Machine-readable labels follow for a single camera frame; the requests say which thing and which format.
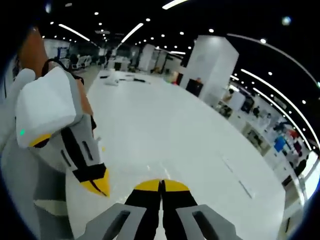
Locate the black box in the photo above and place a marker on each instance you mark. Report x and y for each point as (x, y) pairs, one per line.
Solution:
(194, 87)

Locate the person's left hand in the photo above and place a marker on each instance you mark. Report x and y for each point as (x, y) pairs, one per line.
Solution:
(85, 100)

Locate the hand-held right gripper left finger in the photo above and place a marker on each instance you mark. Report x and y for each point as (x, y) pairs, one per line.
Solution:
(140, 215)

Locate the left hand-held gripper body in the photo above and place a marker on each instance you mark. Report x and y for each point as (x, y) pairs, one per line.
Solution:
(47, 105)

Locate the white square pillar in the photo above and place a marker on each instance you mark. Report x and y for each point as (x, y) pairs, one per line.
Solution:
(212, 67)

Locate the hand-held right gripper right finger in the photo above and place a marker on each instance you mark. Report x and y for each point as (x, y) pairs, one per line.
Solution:
(182, 215)

